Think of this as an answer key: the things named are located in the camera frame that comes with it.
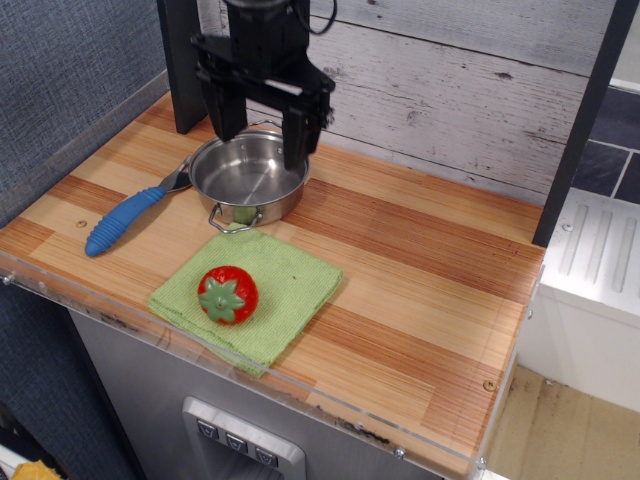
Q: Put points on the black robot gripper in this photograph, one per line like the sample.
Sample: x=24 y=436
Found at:
x=264 y=58

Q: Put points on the stainless steel pot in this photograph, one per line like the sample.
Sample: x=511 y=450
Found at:
x=246 y=179

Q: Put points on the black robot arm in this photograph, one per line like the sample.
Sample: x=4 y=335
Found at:
x=264 y=59

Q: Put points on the green folded cloth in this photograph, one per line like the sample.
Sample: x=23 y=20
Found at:
x=292 y=284

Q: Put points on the red toy strawberry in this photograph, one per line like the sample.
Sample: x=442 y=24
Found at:
x=228 y=295

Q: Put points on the clear acrylic left guard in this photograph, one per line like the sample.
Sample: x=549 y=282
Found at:
x=25 y=179

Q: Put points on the clear acrylic guard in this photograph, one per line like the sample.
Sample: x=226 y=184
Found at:
x=445 y=462
x=25 y=179

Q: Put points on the grey toy fridge cabinet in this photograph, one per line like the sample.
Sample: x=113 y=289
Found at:
x=148 y=376

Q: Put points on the clear acrylic front guard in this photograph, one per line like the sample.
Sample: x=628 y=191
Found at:
x=445 y=462

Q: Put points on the silver dispenser button panel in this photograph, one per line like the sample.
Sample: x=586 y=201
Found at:
x=228 y=447

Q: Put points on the white toy sink unit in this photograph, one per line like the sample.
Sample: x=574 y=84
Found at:
x=583 y=323

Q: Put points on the yellow object bottom left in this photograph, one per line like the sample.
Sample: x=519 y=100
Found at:
x=35 y=471

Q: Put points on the left black vertical post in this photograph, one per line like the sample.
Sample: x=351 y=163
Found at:
x=179 y=21

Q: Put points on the black vertical post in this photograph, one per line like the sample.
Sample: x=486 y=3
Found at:
x=609 y=52
x=179 y=21

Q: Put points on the blue handled metal fork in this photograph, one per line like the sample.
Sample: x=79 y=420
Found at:
x=115 y=224

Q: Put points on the right black vertical post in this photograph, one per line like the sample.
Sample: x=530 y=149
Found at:
x=609 y=52

